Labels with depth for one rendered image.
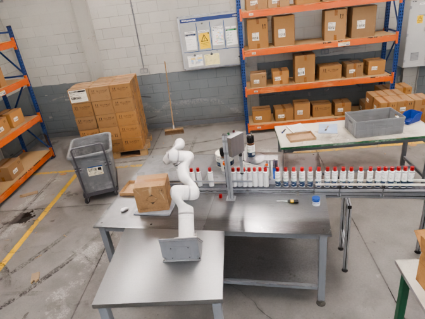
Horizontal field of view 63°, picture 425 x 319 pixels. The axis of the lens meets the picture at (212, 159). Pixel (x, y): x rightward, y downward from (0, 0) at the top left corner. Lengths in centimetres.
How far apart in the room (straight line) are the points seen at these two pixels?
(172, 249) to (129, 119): 407
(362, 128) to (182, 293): 308
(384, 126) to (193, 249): 299
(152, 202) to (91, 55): 507
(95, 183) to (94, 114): 162
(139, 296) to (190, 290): 35
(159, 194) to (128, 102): 333
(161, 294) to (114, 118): 440
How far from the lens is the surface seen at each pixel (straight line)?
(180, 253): 272
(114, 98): 638
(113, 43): 773
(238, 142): 314
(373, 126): 469
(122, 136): 659
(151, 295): 259
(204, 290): 253
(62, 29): 806
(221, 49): 725
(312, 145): 447
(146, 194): 327
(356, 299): 364
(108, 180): 537
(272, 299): 356
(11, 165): 670
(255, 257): 362
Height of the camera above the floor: 266
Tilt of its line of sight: 26 degrees down
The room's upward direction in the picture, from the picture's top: 7 degrees counter-clockwise
